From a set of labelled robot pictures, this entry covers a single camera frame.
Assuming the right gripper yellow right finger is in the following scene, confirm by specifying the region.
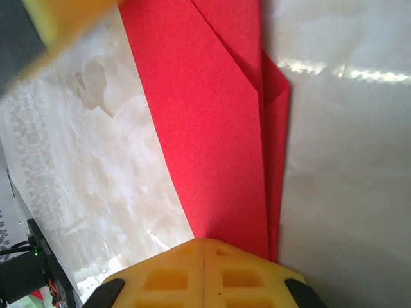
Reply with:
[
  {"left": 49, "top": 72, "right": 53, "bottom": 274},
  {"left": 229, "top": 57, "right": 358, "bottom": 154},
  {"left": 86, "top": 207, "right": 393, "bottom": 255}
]
[{"left": 205, "top": 239, "right": 327, "bottom": 308}]

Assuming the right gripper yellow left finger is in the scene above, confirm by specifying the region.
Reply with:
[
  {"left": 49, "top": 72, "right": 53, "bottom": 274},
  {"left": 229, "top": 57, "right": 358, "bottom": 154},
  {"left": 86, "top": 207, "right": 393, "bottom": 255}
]
[{"left": 83, "top": 238, "right": 206, "bottom": 308}]

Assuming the red paper sheet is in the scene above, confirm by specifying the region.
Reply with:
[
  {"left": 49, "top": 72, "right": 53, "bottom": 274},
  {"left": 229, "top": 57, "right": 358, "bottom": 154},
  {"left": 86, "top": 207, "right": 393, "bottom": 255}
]
[{"left": 118, "top": 0, "right": 292, "bottom": 262}]

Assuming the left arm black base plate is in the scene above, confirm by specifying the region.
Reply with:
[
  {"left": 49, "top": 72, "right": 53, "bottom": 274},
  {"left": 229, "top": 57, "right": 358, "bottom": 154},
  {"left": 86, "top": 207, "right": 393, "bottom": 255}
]
[{"left": 26, "top": 218, "right": 80, "bottom": 308}]

